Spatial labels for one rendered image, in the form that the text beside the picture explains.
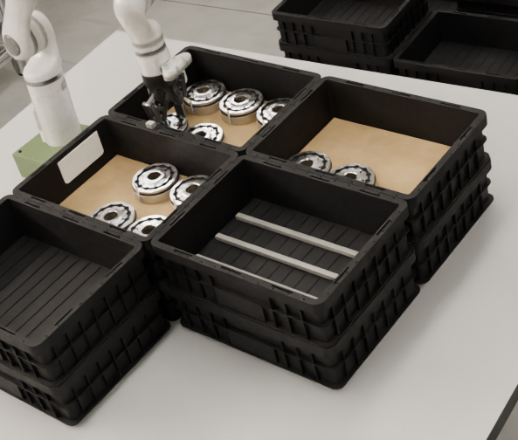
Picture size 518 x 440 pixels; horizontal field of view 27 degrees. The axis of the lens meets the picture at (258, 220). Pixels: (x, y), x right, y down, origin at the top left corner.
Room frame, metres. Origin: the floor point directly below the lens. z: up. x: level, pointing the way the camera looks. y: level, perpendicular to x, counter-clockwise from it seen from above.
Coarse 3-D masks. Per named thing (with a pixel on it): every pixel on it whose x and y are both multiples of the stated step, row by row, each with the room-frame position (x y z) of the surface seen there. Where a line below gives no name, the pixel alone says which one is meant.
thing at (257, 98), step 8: (248, 88) 2.17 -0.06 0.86; (224, 96) 2.16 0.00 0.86; (232, 96) 2.15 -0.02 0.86; (256, 96) 2.13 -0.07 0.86; (224, 104) 2.13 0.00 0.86; (248, 104) 2.10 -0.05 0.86; (256, 104) 2.10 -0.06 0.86; (224, 112) 2.10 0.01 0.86; (232, 112) 2.09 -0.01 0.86; (240, 112) 2.08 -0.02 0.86; (248, 112) 2.08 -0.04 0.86
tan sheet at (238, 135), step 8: (168, 112) 2.21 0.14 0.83; (216, 112) 2.16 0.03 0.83; (192, 120) 2.15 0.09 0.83; (200, 120) 2.14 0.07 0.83; (208, 120) 2.13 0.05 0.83; (216, 120) 2.12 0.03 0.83; (256, 120) 2.08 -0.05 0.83; (224, 128) 2.08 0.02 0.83; (232, 128) 2.07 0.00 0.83; (240, 128) 2.07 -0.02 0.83; (248, 128) 2.06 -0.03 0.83; (256, 128) 2.05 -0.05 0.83; (232, 136) 2.04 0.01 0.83; (240, 136) 2.03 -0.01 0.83; (248, 136) 2.03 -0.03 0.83; (232, 144) 2.01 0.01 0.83; (240, 144) 2.00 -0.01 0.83
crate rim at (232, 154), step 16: (144, 128) 2.01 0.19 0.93; (192, 144) 1.91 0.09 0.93; (208, 144) 1.89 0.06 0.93; (48, 160) 1.99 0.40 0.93; (32, 176) 1.95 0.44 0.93; (16, 192) 1.90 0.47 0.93; (64, 208) 1.80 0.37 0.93; (176, 208) 1.70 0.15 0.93; (96, 224) 1.72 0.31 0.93; (112, 224) 1.71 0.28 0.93; (160, 224) 1.67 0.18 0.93; (144, 240) 1.63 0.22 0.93
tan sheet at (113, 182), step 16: (112, 160) 2.08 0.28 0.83; (128, 160) 2.06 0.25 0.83; (96, 176) 2.03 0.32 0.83; (112, 176) 2.01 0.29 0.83; (128, 176) 2.00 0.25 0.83; (80, 192) 1.99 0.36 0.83; (96, 192) 1.97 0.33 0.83; (112, 192) 1.96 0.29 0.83; (128, 192) 1.94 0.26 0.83; (80, 208) 1.93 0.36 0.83; (96, 208) 1.92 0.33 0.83; (144, 208) 1.87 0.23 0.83; (160, 208) 1.85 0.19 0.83
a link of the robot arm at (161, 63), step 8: (136, 56) 2.12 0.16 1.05; (144, 56) 2.10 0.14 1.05; (152, 56) 2.10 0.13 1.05; (160, 56) 2.10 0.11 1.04; (168, 56) 2.12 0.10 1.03; (176, 56) 2.12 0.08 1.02; (184, 56) 2.11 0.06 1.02; (144, 64) 2.10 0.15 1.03; (152, 64) 2.10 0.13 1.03; (160, 64) 2.10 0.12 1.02; (168, 64) 2.10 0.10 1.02; (176, 64) 2.09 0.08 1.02; (184, 64) 2.09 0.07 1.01; (144, 72) 2.11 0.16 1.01; (152, 72) 2.10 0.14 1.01; (160, 72) 2.10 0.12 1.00; (168, 72) 2.06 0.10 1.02; (176, 72) 2.07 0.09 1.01; (168, 80) 2.06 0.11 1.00
